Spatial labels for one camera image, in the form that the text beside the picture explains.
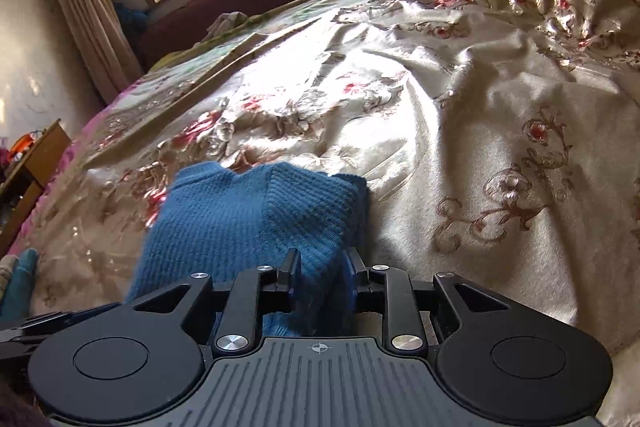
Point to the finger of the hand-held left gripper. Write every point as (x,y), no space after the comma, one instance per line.
(70,319)

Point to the wooden cabinet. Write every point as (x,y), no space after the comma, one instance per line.
(32,177)

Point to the green patterned bed sheet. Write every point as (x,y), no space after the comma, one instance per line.
(220,52)

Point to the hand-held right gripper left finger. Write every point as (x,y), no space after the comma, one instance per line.
(294,279)

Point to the floral satin bedspread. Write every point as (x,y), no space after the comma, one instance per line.
(450,107)

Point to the beige curtain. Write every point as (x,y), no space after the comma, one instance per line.
(90,7)

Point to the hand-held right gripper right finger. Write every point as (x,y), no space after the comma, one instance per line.
(356,277)

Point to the teal folded cloth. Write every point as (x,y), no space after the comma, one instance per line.
(17,282)

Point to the beige knitted cloth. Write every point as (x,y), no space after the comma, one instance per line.
(6,264)

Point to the pale crumpled cloth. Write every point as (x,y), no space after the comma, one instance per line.
(227,24)

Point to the orange item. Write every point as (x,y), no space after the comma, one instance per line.
(22,143)

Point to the blue ribbed knit sweater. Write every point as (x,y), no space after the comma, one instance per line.
(240,232)

